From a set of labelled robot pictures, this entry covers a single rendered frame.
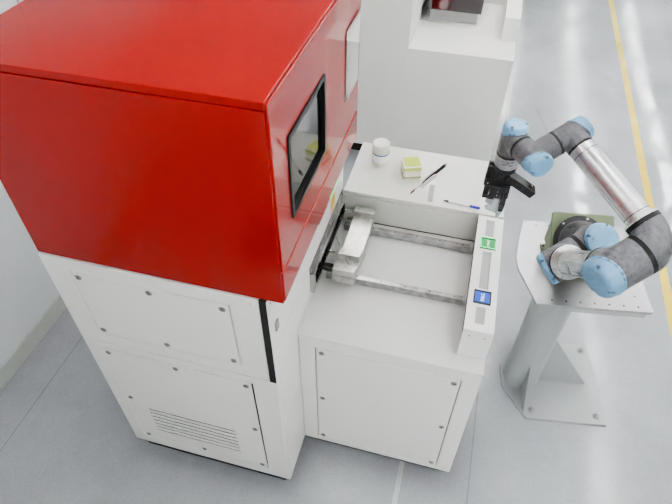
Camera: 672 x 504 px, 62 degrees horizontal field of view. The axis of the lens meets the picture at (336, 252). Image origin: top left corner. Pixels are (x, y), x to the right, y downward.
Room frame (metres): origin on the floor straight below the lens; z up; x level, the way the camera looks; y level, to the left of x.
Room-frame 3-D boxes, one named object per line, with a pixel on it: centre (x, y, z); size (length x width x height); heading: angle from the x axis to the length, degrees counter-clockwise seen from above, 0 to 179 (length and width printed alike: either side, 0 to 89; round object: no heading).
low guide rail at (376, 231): (1.59, -0.28, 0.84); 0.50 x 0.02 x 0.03; 75
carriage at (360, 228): (1.51, -0.07, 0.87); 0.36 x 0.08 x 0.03; 165
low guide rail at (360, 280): (1.33, -0.21, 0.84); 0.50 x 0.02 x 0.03; 75
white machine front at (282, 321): (1.33, 0.09, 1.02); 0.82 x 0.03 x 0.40; 165
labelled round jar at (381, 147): (1.91, -0.18, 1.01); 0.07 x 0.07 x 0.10
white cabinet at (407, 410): (1.51, -0.30, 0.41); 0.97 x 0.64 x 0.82; 165
